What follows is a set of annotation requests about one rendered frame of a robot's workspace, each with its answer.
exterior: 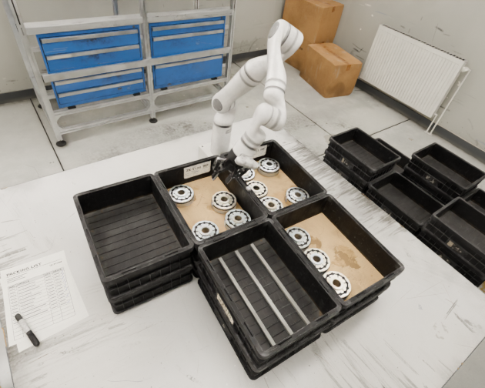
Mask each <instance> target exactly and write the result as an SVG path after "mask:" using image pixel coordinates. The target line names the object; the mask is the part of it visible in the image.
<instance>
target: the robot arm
mask: <svg viewBox="0 0 485 388"><path fill-rule="evenodd" d="M302 42H303V34H302V32H301V31H299V30H298V29H297V28H295V27H294V26H292V25H291V24H289V23H288V22H287V21H285V20H283V19H280V20H278V21H276V22H275V23H274V24H273V26H272V28H271V29H270V30H269V34H268V39H267V55H262V56H259V57H256V58H253V59H250V60H249V61H248V62H247V63H246V64H245V65H244V66H243V67H242V68H241V69H240V70H239V71H238V72H237V73H236V74H235V75H234V77H233V78H232V79H231V80H230V82H229V83H228V84H227V85H226V86H225V87H224V88H223V89H221V90H220V91H219V92H217V93H216V94H215V95H214V96H213V98H212V108H213V109H214V111H216V112H217V113H216V114H215V116H214V119H213V127H212V138H211V146H210V148H211V153H212V154H213V155H219V156H220V155H221V154H222V153H224V152H229V153H228V155H227V156H226V157H225V158H220V157H219V156H217V157H216V159H215V161H214V163H213V165H212V170H213V174H212V180H213V181H214V180H215V179H216V178H217V176H218V175H219V174H220V173H221V172H225V171H226V170H229V171H231V174H229V175H228V177H227V178H226V180H225V182H226V184H228V183H230V182H231V181H232V180H233V179H234V178H237V179H239V178H240V177H241V176H243V175H244V174H245V173H246V172H248V171H249V169H254V170H256V169H257V168H258V167H259V164H258V162H256V161H255V160H253V159H252V157H253V155H254V154H255V152H256V150H257V149H258V148H259V147H260V146H261V145H262V143H263V142H264V141H265V139H266V134H265V132H264V131H263V130H262V129H261V128H260V126H261V125H262V126H264V127H266V128H268V129H271V130H273V131H279V130H280V129H281V128H282V127H283V126H284V125H285V123H286V104H285V99H284V95H285V91H286V71H285V69H284V65H283V62H284V61H286V60H287V59H288V58H289V57H290V56H291V55H293V54H294V53H295V52H296V51H297V50H298V48H299V47H300V46H301V44H302ZM265 77H266V84H265V88H264V93H263V98H264V100H265V101H266V102H267V103H265V102H264V103H262V104H260V105H258V106H257V108H256V110H255V112H254V114H253V118H252V121H251V123H250V124H249V127H248V129H247V130H246V131H245V132H244V134H243V135H242V137H241V138H240V139H239V140H238V141H237V142H236V144H235V145H234V146H233V147H232V148H231V149H230V151H229V144H230V138H231V132H232V122H233V120H234V119H235V117H236V110H237V106H238V98H239V97H241V96H242V95H245V94H246V93H247V92H249V91H250V90H252V89H253V88H254V87H256V86H257V85H258V84H259V83H260V82H261V81H262V80H263V79H264V78H265ZM223 166H224V167H225V168H224V167H223ZM238 169H239V171H238Z"/></svg>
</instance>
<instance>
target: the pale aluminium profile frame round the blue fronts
mask: <svg viewBox="0 0 485 388"><path fill-rule="evenodd" d="M236 3H237V0H231V2H230V8H231V9H232V15H230V16H229V24H228V25H225V29H229V31H228V42H227V47H224V48H214V49H209V50H203V51H198V52H188V53H183V54H178V55H168V56H163V57H158V58H152V57H150V48H149V31H148V22H147V14H146V0H139V12H140V16H141V17H142V24H141V28H142V34H141V35H140V38H141V39H142V43H143V51H144V58H143V59H142V60H138V61H132V62H123V63H117V64H111V65H102V66H96V67H91V68H86V69H76V70H72V71H66V72H56V73H52V74H48V73H42V74H40V71H39V69H38V65H37V62H36V60H35V56H34V53H33V52H40V51H41V50H40V48H39V47H31V44H30V42H29V40H28V36H27V33H26V30H25V26H24V24H23V21H22V17H21V15H20V12H19V10H18V6H17V3H16V1H15V0H2V4H3V6H4V9H5V12H6V15H7V17H8V20H9V23H10V26H11V27H12V31H13V34H14V36H15V40H16V42H17V44H18V48H19V50H20V52H21V55H22V58H23V61H24V63H25V67H26V69H27V72H28V75H29V78H30V80H31V82H32V86H33V88H34V90H35V94H36V96H37V99H38V102H39V103H40V104H39V105H38V107H39V108H40V109H43V111H44V113H45V115H46V117H47V119H48V121H49V123H50V125H51V127H52V129H53V131H54V133H55V136H56V138H57V140H58V141H57V143H56V145H57V146H59V147H62V146H65V145H66V141H64V140H63V139H62V134H66V133H70V132H75V131H79V130H83V129H88V128H91V127H96V126H99V125H104V124H109V123H112V122H117V121H121V120H125V119H130V118H134V117H138V116H141V115H147V114H150V117H151V119H150V120H149V122H151V123H157V122H158V120H157V119H155V117H156V112H160V111H164V110H167V109H173V108H177V107H180V106H184V105H189V104H193V103H197V102H202V101H206V100H210V99H212V98H213V96H214V95H215V94H216V93H217V92H216V93H212V94H208V95H202V96H199V97H195V98H191V99H185V100H182V101H178V102H171V103H168V104H165V105H155V102H154V100H155V99H156V97H157V96H158V95H165V94H169V93H173V92H179V91H183V90H187V89H194V88H198V87H201V86H205V85H214V86H215V87H216V88H217V89H218V90H219V91H220V90H221V89H223V88H224V87H225V86H226V85H227V84H228V83H229V80H230V71H231V62H232V46H233V37H234V28H235V20H236ZM112 8H113V14H114V15H119V7H118V2H117V0H112ZM234 9H235V12H234ZM233 13H234V14H233ZM144 17H145V20H144ZM15 24H16V25H15ZM16 26H17V28H16ZM21 28H22V30H23V32H24V35H23V34H22V30H21ZM225 53H226V63H224V64H222V67H226V71H225V72H223V71H222V76H221V77H218V78H217V77H215V78H210V79H207V80H202V81H199V82H192V83H188V84H184V85H177V86H173V87H168V88H167V87H165V88H161V89H157V90H153V84H152V80H153V74H152V66H151V65H158V64H163V63H168V62H177V61H182V60H187V59H196V58H201V57H206V56H211V55H220V54H225ZM139 67H145V73H144V75H145V82H147V85H146V84H145V89H146V91H145V92H142V93H141V92H138V93H134V94H133V95H127V96H123V97H118V98H114V99H107V100H103V101H99V102H93V103H89V104H84V105H77V106H75V105H73V106H69V107H68V108H65V109H58V110H54V111H53V110H52V106H51V103H50V101H49V99H55V93H54V91H53V89H51V90H46V89H45V85H44V83H46V82H54V81H59V80H64V79H73V78H78V77H83V76H87V75H96V74H101V73H107V72H115V71H120V70H126V69H134V68H139ZM42 80H43V81H42ZM43 82H44V83H43ZM220 82H224V87H222V86H221V85H220V84H219V83H220ZM147 99H148V100H147ZM135 100H141V102H142V103H143V104H144V105H145V107H146V108H145V109H141V110H137V111H134V112H127V113H124V114H120V115H114V116H110V117H107V118H103V119H96V120H93V121H89V122H83V123H79V124H76V125H70V126H66V127H63V126H60V125H59V124H57V120H58V119H59V117H61V116H63V115H70V114H74V113H77V112H84V111H88V110H92V109H99V108H103V107H106V106H111V105H117V104H121V103H125V102H131V101H135Z"/></svg>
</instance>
